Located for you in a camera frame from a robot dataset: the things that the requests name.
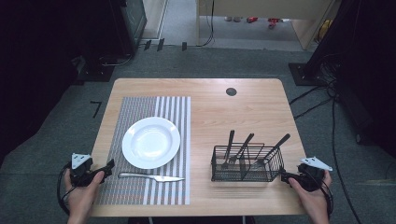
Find person's left hand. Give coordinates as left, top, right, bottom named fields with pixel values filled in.
left=64, top=170, right=106, bottom=219

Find light wooden desk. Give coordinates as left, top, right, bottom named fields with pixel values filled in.
left=195, top=0, right=339, bottom=51

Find yellow cable coil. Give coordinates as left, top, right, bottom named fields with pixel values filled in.
left=317, top=19, right=333, bottom=43

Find black wire cutlery basket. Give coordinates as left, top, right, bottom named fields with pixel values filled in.
left=210, top=142, right=286, bottom=183

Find dark glass-front cabinet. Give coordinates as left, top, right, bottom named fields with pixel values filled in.
left=120, top=0, right=149, bottom=58

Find black floor cable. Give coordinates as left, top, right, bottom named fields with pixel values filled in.
left=330, top=92, right=363, bottom=224
left=289, top=84, right=334, bottom=121

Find left hand-held gripper cable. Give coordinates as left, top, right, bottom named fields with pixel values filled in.
left=56, top=162, right=78, bottom=217

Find black stand base plate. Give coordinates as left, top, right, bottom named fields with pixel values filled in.
left=288, top=63, right=321, bottom=87

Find striped woven placemat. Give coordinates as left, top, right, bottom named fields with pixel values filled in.
left=95, top=95, right=192, bottom=206

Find person's right hand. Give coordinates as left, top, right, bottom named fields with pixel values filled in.
left=287, top=170, right=332, bottom=218

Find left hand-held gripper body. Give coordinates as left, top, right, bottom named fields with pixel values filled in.
left=69, top=152, right=96, bottom=188

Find dark flat stand base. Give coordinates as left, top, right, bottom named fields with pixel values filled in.
left=73, top=55, right=117, bottom=86

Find black-handled fork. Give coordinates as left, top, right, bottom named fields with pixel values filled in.
left=221, top=129, right=236, bottom=171
left=252, top=133, right=291, bottom=167
left=228, top=133, right=255, bottom=165

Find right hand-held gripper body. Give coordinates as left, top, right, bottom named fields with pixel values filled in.
left=296, top=156, right=333, bottom=192

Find silver table knife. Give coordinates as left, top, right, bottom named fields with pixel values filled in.
left=118, top=172, right=186, bottom=183

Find hand-held gripper cable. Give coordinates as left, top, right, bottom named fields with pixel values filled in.
left=56, top=162, right=78, bottom=217
left=311, top=175, right=335, bottom=218

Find white round plate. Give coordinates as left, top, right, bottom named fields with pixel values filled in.
left=121, top=116, right=182, bottom=170

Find black hanging cable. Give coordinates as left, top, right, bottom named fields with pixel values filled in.
left=195, top=0, right=217, bottom=49

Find right hand-held gripper cable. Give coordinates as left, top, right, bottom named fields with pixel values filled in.
left=311, top=175, right=335, bottom=218

